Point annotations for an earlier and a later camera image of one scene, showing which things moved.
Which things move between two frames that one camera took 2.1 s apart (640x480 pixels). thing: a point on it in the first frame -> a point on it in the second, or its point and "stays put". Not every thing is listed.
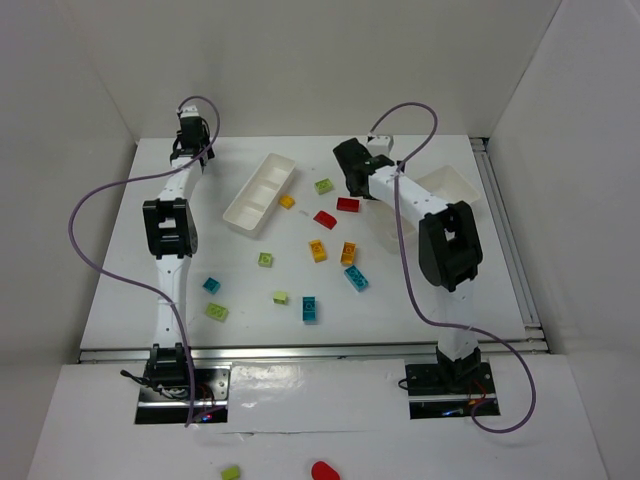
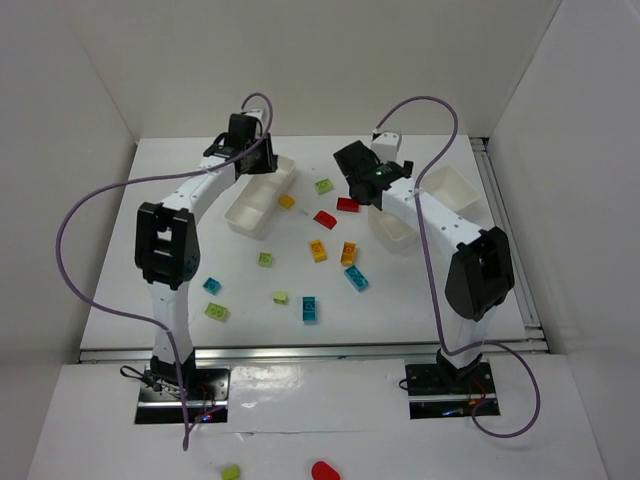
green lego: x=323 y=186 stays put
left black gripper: x=191 y=133 -> x=265 y=158
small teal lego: x=211 y=285 stays put
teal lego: x=357 y=279 stays put
